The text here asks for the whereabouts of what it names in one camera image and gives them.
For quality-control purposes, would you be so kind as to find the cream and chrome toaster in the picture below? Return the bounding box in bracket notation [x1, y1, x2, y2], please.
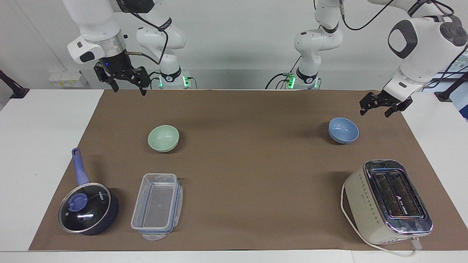
[343, 159, 434, 245]

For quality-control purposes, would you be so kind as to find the black stand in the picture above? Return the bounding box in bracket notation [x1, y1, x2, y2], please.
[434, 70, 468, 102]
[0, 69, 30, 99]

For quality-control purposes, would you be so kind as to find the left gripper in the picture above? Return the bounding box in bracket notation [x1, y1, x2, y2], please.
[359, 90, 413, 118]

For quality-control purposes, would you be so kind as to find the white toaster power cord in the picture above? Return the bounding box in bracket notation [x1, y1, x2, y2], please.
[340, 182, 423, 258]

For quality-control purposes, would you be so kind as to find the black cable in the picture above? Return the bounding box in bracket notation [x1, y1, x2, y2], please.
[265, 55, 304, 90]
[338, 0, 398, 31]
[124, 10, 170, 66]
[147, 70, 162, 89]

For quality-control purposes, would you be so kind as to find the clear plastic food container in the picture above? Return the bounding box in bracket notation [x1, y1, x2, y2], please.
[130, 173, 184, 241]

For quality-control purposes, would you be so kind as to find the dark saucepan with blue handle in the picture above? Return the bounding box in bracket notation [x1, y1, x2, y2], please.
[57, 147, 120, 236]

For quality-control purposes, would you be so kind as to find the glass lid with blue knob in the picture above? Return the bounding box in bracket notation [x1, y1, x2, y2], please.
[57, 182, 112, 234]

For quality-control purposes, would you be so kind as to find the green bowl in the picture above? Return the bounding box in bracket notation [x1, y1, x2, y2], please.
[147, 125, 180, 153]

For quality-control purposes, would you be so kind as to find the blue bowl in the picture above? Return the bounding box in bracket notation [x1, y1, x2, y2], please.
[328, 117, 360, 145]

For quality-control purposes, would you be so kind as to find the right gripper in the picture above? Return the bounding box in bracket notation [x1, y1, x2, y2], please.
[94, 50, 151, 96]

